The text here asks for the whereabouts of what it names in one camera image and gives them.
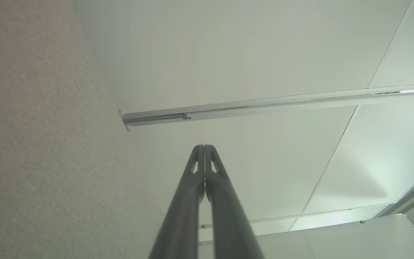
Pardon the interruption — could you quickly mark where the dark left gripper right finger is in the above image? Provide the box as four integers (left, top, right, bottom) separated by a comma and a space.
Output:
204, 144, 265, 259

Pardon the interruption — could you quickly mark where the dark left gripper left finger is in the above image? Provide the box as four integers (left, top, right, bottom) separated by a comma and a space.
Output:
148, 144, 206, 259

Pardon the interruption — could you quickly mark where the grey metal partition post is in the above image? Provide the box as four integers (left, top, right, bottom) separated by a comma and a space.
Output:
123, 83, 414, 127

